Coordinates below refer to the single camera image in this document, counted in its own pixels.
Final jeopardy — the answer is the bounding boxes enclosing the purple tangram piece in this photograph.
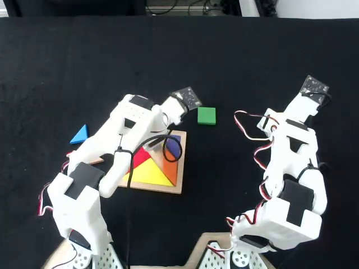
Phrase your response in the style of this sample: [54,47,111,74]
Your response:
[165,134,182,157]

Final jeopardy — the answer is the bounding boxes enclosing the green square tangram piece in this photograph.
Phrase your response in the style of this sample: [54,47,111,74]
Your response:
[197,106,217,125]

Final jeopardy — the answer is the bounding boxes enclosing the orange triangle tangram piece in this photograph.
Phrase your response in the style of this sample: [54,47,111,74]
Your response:
[163,147,180,186]

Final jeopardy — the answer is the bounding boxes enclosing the square wooden tray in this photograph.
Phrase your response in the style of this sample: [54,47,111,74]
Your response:
[90,129,187,195]

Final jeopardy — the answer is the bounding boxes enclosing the red triangle tangram piece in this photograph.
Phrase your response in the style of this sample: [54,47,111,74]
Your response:
[128,147,152,174]

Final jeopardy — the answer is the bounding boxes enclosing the yellow triangle tangram piece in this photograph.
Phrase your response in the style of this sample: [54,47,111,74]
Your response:
[122,157,173,187]

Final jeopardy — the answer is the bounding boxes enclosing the blue triangle tangram piece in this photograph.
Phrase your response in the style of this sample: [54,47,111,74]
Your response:
[69,124,88,145]

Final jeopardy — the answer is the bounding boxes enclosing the black cable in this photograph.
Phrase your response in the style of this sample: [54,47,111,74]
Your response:
[113,134,182,189]

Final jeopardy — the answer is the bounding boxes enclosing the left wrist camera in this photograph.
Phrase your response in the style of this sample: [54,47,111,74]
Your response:
[171,86,203,113]

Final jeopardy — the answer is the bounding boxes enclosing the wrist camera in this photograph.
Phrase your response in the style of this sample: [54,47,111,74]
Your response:
[300,75,330,101]
[171,86,203,113]

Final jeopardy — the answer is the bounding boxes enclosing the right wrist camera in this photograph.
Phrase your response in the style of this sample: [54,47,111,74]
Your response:
[300,75,330,101]

